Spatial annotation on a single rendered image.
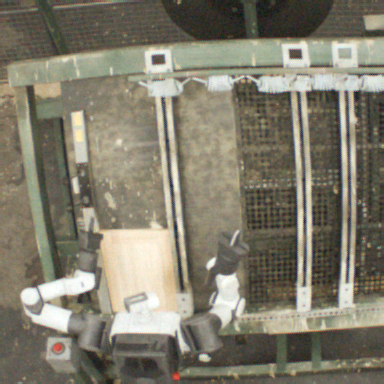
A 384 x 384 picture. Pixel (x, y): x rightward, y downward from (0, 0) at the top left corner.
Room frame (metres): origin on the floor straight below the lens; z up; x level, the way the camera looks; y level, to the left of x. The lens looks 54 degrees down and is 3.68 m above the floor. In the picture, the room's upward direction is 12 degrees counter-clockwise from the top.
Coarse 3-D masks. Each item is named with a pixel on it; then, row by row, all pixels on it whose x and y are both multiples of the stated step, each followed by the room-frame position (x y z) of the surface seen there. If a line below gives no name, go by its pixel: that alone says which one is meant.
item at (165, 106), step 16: (160, 80) 1.83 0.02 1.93; (160, 112) 1.89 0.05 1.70; (160, 128) 1.85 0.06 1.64; (160, 144) 1.82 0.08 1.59; (176, 144) 1.83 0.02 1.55; (176, 160) 1.77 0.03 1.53; (176, 176) 1.74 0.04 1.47; (176, 192) 1.71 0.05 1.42; (176, 208) 1.67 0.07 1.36; (176, 224) 1.66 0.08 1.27; (176, 240) 1.62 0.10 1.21; (176, 256) 1.57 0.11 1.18; (176, 272) 1.53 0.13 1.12; (176, 288) 1.49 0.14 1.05; (192, 304) 1.45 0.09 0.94
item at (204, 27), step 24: (168, 0) 2.48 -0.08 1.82; (192, 0) 2.46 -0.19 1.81; (216, 0) 2.43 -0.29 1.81; (240, 0) 2.37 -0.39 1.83; (264, 0) 2.39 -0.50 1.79; (288, 0) 2.37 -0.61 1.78; (312, 0) 2.35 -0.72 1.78; (192, 24) 2.46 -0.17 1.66; (216, 24) 2.44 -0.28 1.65; (240, 24) 2.42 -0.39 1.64; (264, 24) 2.40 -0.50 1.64; (288, 24) 2.37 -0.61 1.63; (312, 24) 2.35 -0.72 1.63
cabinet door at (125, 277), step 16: (112, 240) 1.69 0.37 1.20; (128, 240) 1.68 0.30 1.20; (144, 240) 1.66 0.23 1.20; (160, 240) 1.65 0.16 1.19; (112, 256) 1.65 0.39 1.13; (128, 256) 1.64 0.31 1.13; (144, 256) 1.63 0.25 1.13; (160, 256) 1.61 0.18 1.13; (112, 272) 1.61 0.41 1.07; (128, 272) 1.60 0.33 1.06; (144, 272) 1.59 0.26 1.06; (160, 272) 1.57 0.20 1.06; (112, 288) 1.57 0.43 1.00; (128, 288) 1.56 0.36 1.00; (144, 288) 1.55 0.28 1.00; (160, 288) 1.53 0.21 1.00; (112, 304) 1.53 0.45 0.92; (160, 304) 1.49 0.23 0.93; (176, 304) 1.47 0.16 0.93
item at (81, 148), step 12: (72, 120) 1.99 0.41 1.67; (84, 120) 1.99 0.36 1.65; (84, 132) 1.95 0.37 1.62; (84, 144) 1.92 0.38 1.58; (84, 156) 1.89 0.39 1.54; (84, 216) 1.76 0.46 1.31; (96, 216) 1.77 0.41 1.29; (96, 228) 1.72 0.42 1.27; (108, 288) 1.58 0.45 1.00; (108, 300) 1.53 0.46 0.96; (108, 312) 1.50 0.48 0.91
